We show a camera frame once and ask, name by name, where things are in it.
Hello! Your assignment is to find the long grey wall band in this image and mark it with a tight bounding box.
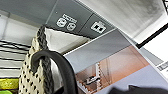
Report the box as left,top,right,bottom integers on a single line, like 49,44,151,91
0,0,116,40

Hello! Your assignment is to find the white box with grey print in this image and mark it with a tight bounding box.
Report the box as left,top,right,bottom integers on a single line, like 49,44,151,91
63,28,168,94

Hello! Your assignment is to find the lime green lidded container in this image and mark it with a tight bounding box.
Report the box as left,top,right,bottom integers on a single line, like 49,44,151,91
0,78,20,91

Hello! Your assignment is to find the square white wall outlet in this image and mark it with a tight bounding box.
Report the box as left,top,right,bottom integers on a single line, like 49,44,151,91
90,20,108,35

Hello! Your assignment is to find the round white wall socket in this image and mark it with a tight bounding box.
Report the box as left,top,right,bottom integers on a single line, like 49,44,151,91
55,13,78,33

